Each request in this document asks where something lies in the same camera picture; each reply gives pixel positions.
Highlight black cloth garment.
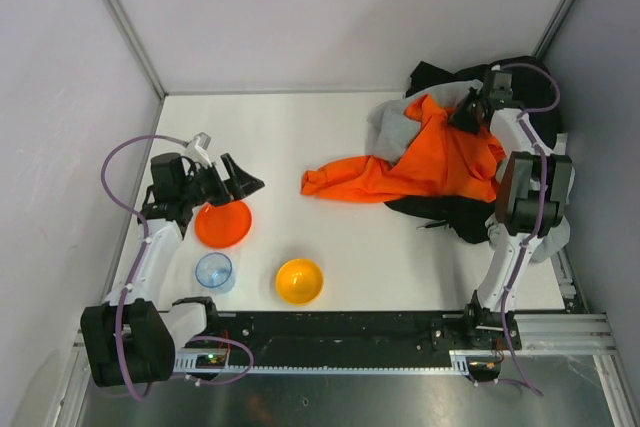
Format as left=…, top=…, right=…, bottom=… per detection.
left=369, top=56, right=554, bottom=245

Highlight white box under cloths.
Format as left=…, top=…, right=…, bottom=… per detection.
left=553, top=132, right=568, bottom=155

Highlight left aluminium frame post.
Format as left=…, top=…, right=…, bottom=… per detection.
left=102, top=0, right=167, bottom=101

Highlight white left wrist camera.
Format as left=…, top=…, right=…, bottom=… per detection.
left=183, top=132, right=213, bottom=168

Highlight orange plastic plate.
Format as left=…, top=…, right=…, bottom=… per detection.
left=194, top=201, right=253, bottom=249

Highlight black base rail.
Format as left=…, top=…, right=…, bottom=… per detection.
left=209, top=310, right=481, bottom=373

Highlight yellow plastic bowl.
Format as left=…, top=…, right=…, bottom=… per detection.
left=275, top=258, right=324, bottom=306

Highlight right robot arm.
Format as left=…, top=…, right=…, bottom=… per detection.
left=432, top=63, right=573, bottom=350

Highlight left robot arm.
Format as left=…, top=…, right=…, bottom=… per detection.
left=81, top=152, right=264, bottom=387

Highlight orange cloth garment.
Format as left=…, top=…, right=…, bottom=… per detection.
left=301, top=94, right=506, bottom=203

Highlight grey sweatshirt cloth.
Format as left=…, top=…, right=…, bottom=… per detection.
left=367, top=80, right=571, bottom=263

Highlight clear blue plastic cup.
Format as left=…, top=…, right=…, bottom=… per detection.
left=194, top=252, right=236, bottom=293

